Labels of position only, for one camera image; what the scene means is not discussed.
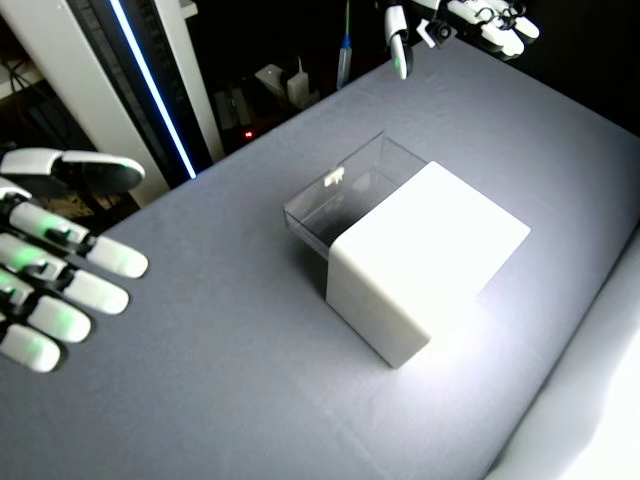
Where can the transparent plastic drawer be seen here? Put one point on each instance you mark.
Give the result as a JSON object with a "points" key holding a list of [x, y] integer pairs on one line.
{"points": [[312, 222]]}

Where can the white upright column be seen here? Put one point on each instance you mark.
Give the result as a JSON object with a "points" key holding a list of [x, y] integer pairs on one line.
{"points": [[60, 75]]}

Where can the grey table cloth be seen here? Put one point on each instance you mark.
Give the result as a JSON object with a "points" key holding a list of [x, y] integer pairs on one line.
{"points": [[200, 375]]}

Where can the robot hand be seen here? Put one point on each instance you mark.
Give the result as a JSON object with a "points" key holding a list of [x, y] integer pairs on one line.
{"points": [[35, 220], [492, 27]]}

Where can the white box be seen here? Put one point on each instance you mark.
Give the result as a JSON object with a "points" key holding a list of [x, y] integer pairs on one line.
{"points": [[425, 240]]}

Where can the white power adapter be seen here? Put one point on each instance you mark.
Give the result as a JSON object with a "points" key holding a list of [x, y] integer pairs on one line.
{"points": [[297, 87]]}

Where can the blue tool with green stem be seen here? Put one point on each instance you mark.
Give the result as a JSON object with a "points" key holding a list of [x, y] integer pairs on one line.
{"points": [[344, 60]]}

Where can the blue light strip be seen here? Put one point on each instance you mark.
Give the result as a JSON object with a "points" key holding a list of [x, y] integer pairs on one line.
{"points": [[150, 85]]}

